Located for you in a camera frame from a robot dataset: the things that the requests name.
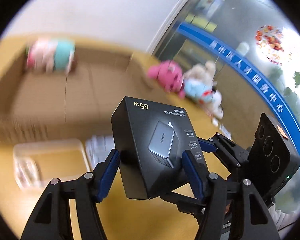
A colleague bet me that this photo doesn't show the blue elephant plush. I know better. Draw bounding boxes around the blue elephant plush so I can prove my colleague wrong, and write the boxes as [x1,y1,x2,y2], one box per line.
[184,78,213,104]

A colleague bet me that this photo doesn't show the white folding phone stand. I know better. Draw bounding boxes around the white folding phone stand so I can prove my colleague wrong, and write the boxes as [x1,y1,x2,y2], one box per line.
[85,135,115,170]

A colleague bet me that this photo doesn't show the cardboard box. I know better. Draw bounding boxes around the cardboard box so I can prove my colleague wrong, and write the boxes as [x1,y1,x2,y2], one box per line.
[0,37,155,144]

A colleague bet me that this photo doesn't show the pig plush teal shirt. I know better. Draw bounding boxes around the pig plush teal shirt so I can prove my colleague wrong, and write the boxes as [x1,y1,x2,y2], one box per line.
[24,38,77,75]

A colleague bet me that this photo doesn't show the pink strawberry bear plush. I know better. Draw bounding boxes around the pink strawberry bear plush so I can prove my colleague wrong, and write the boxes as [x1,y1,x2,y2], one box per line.
[147,60,185,99]

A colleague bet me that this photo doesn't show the white plush tag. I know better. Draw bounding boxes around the white plush tag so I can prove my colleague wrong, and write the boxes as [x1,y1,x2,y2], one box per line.
[212,118,231,140]

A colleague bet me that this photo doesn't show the clear white phone case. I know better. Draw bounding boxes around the clear white phone case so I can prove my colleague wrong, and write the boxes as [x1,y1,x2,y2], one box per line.
[13,139,91,191]

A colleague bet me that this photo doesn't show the black charger box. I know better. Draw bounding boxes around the black charger box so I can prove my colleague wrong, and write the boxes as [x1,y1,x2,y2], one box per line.
[111,96,206,200]

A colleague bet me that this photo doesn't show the beige teddy plush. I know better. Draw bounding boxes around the beige teddy plush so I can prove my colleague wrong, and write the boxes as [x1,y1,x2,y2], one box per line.
[183,60,223,119]

